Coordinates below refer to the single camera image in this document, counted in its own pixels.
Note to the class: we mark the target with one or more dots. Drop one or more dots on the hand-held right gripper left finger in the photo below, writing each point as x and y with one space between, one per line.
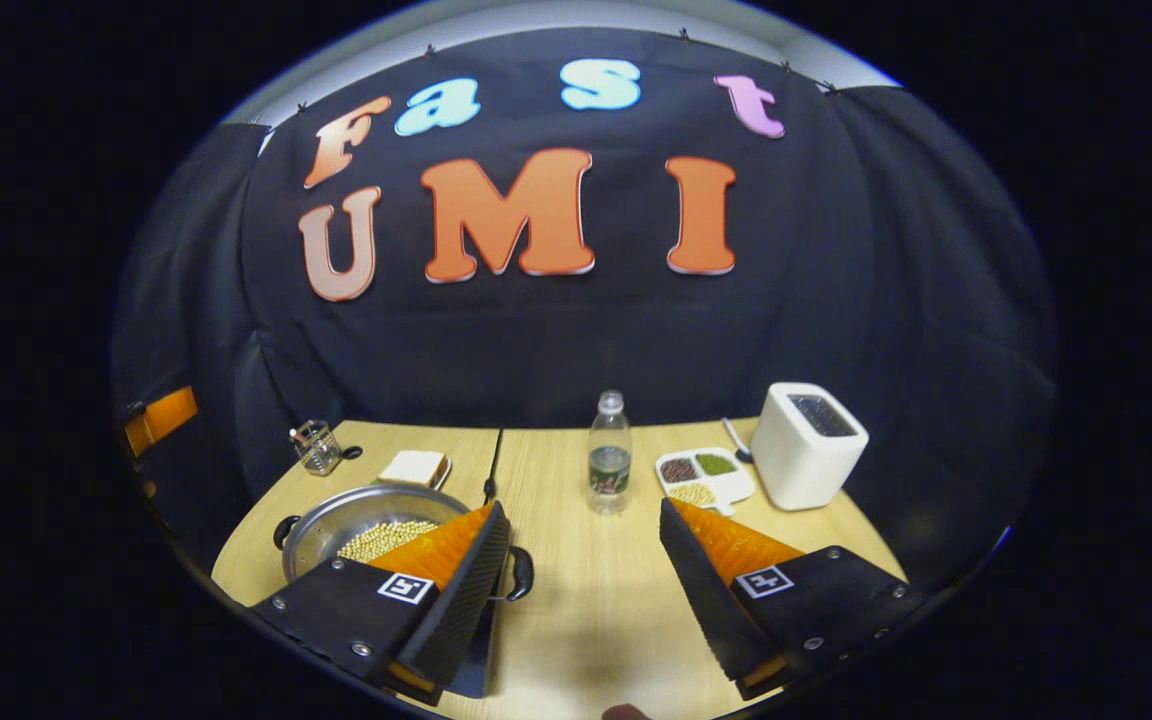
466 600

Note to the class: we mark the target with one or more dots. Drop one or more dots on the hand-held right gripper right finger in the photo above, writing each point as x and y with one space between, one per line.
706 600

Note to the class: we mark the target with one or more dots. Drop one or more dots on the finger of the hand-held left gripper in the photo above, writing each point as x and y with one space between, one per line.
171 412

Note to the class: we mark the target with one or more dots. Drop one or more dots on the black induction cooktop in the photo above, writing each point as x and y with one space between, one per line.
478 660

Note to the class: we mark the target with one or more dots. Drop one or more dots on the pile of yellow soybeans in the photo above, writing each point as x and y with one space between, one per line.
386 540

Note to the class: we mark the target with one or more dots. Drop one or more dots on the stainless steel pot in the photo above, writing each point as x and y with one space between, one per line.
336 520

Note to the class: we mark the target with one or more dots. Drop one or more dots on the white divided bean dish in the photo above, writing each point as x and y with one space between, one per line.
728 488

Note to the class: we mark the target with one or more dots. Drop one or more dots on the small white plate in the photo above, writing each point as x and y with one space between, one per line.
446 473

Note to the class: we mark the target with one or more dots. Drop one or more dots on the sandwich with lettuce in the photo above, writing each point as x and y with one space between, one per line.
414 466

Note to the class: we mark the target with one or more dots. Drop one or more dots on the white toaster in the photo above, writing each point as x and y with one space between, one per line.
801 470

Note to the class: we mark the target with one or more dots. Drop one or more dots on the clear plastic water bottle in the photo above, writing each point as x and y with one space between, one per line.
610 470

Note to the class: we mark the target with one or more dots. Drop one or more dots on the black backdrop cloth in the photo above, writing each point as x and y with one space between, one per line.
536 350

